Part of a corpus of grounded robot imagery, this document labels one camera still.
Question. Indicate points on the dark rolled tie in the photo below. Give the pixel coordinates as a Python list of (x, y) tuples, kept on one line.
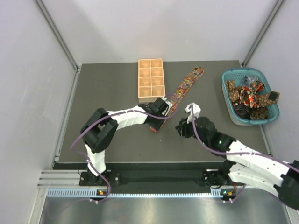
[(242, 111)]

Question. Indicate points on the grey slotted cable duct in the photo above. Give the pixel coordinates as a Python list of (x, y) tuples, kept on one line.
[(97, 193)]

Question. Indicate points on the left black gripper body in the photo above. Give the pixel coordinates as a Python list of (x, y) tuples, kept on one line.
[(157, 124)]

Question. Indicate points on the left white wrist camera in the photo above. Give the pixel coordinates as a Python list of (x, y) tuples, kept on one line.
[(168, 105)]

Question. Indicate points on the wooden eight-compartment box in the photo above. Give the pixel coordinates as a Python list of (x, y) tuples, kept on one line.
[(151, 84)]

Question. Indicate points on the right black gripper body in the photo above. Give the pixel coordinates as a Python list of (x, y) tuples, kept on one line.
[(187, 129)]

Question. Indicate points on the blue grey tie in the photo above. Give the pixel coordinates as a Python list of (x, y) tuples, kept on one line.
[(249, 80)]

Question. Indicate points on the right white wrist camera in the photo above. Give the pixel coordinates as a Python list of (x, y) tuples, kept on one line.
[(193, 111)]

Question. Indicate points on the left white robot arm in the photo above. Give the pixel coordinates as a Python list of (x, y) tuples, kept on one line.
[(99, 130)]

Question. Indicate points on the colourful banana print tie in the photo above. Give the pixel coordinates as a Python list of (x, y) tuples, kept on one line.
[(182, 90)]

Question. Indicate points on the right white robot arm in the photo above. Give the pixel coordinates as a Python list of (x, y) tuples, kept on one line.
[(246, 165)]

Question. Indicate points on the teal plastic basket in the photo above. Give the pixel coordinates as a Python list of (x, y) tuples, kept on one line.
[(237, 75)]

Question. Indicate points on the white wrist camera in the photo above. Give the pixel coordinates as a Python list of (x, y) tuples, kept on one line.
[(168, 105), (193, 111)]

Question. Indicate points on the red floral tie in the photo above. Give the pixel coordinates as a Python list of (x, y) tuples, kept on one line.
[(249, 94)]

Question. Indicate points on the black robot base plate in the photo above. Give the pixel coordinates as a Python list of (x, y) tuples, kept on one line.
[(169, 177)]

